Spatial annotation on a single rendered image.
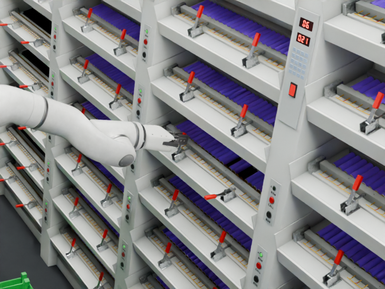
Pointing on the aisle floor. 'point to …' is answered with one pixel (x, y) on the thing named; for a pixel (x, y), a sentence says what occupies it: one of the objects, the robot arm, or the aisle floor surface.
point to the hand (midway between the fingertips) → (180, 138)
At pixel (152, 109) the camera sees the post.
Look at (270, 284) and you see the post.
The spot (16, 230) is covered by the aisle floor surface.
